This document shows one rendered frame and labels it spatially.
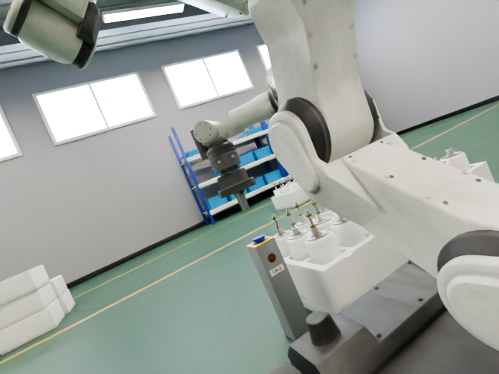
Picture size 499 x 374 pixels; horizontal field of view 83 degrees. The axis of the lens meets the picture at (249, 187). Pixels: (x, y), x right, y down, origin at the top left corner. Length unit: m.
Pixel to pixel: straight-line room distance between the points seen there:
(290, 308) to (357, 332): 0.42
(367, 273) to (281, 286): 0.27
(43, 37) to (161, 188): 5.37
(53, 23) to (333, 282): 0.87
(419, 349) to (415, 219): 0.21
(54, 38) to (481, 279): 0.72
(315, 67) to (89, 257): 5.70
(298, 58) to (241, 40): 7.16
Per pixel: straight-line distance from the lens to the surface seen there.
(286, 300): 0.91
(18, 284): 3.11
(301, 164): 0.48
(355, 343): 0.53
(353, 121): 0.52
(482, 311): 0.40
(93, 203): 5.96
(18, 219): 6.19
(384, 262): 1.02
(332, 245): 0.92
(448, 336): 0.57
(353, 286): 0.94
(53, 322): 3.12
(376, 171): 0.46
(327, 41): 0.51
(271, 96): 0.80
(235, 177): 0.84
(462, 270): 0.39
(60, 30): 0.67
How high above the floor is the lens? 0.50
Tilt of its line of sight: 1 degrees down
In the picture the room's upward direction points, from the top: 23 degrees counter-clockwise
